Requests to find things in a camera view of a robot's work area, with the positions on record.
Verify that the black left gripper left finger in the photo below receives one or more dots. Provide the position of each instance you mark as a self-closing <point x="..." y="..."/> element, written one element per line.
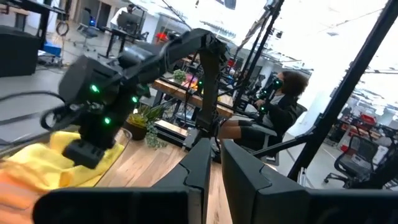
<point x="192" y="168"/>

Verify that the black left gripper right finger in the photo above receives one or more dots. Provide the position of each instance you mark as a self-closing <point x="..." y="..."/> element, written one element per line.
<point x="255" y="193"/>

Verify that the yellow microfiber towel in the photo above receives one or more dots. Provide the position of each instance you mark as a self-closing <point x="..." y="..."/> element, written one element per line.
<point x="46" y="165"/>

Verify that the orange microfiber towel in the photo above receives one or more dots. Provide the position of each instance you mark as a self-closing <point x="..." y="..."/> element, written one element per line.
<point x="18" y="199"/>

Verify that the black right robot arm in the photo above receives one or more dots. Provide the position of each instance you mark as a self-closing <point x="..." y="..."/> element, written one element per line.
<point x="186" y="40"/>

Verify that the clear plastic bin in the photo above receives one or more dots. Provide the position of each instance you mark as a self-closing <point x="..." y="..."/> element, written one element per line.
<point x="126" y="140"/>

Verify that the potted succulent plant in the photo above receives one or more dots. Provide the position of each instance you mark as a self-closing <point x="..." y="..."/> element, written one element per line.
<point x="140" y="124"/>

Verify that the wooden background table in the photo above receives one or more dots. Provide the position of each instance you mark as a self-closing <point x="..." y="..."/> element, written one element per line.
<point x="174" y="91"/>

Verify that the person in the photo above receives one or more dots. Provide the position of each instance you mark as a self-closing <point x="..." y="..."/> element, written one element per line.
<point x="119" y="15"/>
<point x="280" y="112"/>

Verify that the grey office chair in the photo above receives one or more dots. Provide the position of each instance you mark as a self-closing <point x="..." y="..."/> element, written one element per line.
<point x="85" y="28"/>
<point x="298" y="112"/>

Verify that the small background potted plant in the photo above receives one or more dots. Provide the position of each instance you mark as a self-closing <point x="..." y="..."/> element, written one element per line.
<point x="179" y="76"/>

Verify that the blue box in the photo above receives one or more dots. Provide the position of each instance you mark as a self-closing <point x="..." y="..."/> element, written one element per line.
<point x="52" y="49"/>

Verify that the black background desk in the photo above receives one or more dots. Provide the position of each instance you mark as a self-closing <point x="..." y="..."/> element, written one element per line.
<point x="124" y="32"/>

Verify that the black mesh office chair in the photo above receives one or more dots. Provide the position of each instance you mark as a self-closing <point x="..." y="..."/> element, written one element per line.
<point x="354" y="161"/>

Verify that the black cabinet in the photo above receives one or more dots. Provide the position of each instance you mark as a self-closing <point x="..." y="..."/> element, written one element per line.
<point x="18" y="51"/>

